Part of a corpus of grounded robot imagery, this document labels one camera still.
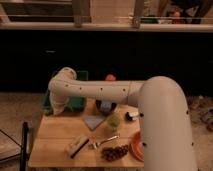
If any green cup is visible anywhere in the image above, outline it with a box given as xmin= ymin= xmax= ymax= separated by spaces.
xmin=107 ymin=115 xmax=120 ymax=131

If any orange tomato on stand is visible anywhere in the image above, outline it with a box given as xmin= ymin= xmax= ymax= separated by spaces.
xmin=105 ymin=74 xmax=116 ymax=81

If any green plastic bin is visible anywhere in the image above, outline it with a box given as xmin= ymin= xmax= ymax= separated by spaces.
xmin=42 ymin=70 xmax=89 ymax=115

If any brush with black handle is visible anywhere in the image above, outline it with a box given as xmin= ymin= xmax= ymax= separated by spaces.
xmin=65 ymin=135 xmax=89 ymax=158

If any dark bowl with blue item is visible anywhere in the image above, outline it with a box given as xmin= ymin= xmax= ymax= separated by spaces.
xmin=96 ymin=100 xmax=117 ymax=115

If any silver fork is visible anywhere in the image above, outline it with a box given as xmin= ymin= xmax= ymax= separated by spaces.
xmin=88 ymin=135 xmax=120 ymax=149

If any orange plate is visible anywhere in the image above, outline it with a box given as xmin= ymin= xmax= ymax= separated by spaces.
xmin=130 ymin=131 xmax=144 ymax=162

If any grey blue cloth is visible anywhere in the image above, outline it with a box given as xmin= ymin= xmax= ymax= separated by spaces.
xmin=83 ymin=115 xmax=105 ymax=131

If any black pole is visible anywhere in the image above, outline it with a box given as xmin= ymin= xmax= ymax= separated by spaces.
xmin=19 ymin=122 xmax=29 ymax=171

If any bunch of dark grapes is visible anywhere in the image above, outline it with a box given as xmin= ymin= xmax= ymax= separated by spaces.
xmin=101 ymin=145 xmax=129 ymax=162

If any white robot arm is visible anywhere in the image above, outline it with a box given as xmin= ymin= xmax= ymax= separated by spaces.
xmin=48 ymin=67 xmax=198 ymax=171

